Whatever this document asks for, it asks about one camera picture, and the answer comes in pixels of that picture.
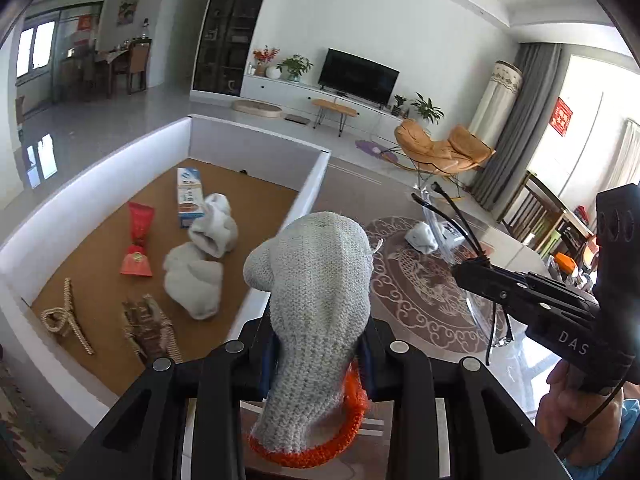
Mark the cluttered wooden side table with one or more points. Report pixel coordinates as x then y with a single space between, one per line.
570 250

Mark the dark glass display cabinet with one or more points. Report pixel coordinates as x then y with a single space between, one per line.
232 25

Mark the wooden bench with metal legs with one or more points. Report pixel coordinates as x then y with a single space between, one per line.
335 106

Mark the wooden dining chair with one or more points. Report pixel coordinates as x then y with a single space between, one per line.
138 65

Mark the dark wooden chair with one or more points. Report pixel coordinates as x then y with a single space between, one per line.
530 210

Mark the grey curtain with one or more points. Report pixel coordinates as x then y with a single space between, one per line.
520 120

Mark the white sheer curtain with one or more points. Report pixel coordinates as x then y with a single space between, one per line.
627 155

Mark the rhinestone hair claw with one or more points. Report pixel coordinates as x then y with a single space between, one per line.
150 330

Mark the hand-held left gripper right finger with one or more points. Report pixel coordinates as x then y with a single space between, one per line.
385 370

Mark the clear tissue pack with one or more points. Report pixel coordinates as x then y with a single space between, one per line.
452 237

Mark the red flowers in vase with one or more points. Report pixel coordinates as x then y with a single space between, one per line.
264 59

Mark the orange cuffed knit glove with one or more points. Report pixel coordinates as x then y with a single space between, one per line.
320 285

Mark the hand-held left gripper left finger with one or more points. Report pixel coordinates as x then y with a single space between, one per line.
250 360

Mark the green plant in vase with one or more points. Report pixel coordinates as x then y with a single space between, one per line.
295 66

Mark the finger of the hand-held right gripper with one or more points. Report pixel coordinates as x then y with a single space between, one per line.
560 335
525 282

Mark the blue white ointment box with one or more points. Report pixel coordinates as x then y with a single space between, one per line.
190 200

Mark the round beige floor cushion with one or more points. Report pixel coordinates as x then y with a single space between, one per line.
257 109

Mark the small potted plant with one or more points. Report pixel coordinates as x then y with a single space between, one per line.
398 105

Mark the white television cabinet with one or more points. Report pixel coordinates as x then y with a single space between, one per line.
280 90

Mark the round white vase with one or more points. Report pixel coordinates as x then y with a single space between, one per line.
273 73

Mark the covered standing air conditioner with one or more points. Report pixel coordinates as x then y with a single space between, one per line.
495 95

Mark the leafy potted plant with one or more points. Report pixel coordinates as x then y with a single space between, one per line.
427 109

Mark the person's right hand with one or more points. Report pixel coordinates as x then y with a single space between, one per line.
560 405

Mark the white knit glove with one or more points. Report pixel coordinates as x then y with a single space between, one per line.
195 280
215 235
422 237

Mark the person's right forearm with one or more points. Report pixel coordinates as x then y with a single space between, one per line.
627 425

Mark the orange lounge chair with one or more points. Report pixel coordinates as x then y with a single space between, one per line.
440 152

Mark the red snack packet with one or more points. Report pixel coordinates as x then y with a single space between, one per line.
140 222

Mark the white cardboard box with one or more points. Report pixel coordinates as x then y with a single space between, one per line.
220 132

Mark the patterned floor rug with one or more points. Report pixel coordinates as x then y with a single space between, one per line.
30 425

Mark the red wall hanging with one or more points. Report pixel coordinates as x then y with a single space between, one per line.
560 116

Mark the flat screen television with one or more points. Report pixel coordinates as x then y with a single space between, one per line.
357 77

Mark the pearl hair claw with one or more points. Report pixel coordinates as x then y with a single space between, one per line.
55 320

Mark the black framed glasses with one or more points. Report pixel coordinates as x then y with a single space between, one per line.
472 242

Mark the purple floor mat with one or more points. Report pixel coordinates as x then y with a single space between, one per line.
375 149

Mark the framed wall painting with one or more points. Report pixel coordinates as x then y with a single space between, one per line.
130 6

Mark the wooden dining table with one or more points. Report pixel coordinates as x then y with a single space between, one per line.
100 62

